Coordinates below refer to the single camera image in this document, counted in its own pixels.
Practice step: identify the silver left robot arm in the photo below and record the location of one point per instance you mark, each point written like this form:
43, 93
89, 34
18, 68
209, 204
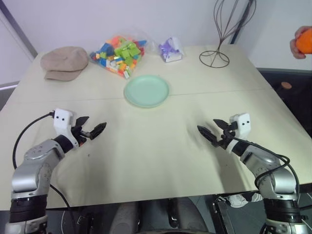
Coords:
31, 170

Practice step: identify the dark bulky furniture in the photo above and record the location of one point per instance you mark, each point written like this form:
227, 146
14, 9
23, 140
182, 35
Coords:
292, 107

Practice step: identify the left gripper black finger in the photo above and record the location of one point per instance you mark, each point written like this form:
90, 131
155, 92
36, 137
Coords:
82, 121
98, 128

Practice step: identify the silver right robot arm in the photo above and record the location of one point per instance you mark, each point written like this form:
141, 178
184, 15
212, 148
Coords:
280, 180

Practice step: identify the beige flat cap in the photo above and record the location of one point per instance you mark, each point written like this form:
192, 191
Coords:
63, 61

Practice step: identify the clear bag of colourful blocks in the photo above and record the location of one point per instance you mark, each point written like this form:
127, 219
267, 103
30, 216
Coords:
119, 56

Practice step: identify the mint green round plate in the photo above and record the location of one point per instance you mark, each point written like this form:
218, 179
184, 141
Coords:
146, 90

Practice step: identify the grey rounded shape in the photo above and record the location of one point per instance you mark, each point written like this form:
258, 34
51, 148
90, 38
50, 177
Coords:
125, 217

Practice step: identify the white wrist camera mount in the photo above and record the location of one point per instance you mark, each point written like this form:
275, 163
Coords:
243, 126
62, 122

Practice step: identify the orange fruit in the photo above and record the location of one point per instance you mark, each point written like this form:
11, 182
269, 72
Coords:
305, 42

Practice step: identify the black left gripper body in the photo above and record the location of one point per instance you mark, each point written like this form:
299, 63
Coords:
78, 137

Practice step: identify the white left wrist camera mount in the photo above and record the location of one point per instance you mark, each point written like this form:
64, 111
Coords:
62, 122

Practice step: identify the white gift box purple ribbon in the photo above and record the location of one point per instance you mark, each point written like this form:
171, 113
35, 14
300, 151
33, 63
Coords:
170, 52

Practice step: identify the round wooden knob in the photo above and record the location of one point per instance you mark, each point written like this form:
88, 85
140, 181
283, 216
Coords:
285, 85

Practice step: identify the grey slanted window frame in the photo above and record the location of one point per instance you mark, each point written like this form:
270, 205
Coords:
18, 26

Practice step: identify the dark slanted pole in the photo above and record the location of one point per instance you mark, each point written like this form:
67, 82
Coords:
241, 22

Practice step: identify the black case with metal edge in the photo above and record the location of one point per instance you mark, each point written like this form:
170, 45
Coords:
234, 219

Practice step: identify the person's bare hand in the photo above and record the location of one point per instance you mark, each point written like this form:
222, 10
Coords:
293, 47

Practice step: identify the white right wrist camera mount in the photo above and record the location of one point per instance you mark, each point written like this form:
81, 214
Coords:
243, 126

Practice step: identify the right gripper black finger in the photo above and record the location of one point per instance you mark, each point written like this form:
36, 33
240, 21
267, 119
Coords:
222, 123
208, 135

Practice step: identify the white striped cloth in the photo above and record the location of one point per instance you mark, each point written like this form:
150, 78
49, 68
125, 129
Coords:
240, 198

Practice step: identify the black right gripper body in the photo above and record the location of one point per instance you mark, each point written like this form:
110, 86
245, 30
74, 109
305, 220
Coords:
228, 135

